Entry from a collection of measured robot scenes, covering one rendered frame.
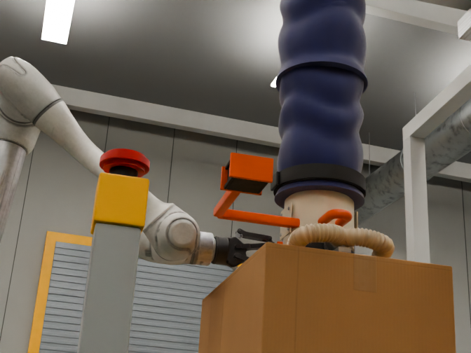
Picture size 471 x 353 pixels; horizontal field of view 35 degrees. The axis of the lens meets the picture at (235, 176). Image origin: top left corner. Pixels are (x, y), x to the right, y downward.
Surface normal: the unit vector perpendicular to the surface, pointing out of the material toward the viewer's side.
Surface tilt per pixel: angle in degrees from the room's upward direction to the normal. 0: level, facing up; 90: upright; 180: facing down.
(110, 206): 90
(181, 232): 105
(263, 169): 91
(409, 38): 180
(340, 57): 68
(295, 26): 75
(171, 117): 90
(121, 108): 90
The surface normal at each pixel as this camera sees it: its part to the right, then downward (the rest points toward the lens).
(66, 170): 0.29, -0.35
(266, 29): -0.06, 0.92
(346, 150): 0.47, -0.51
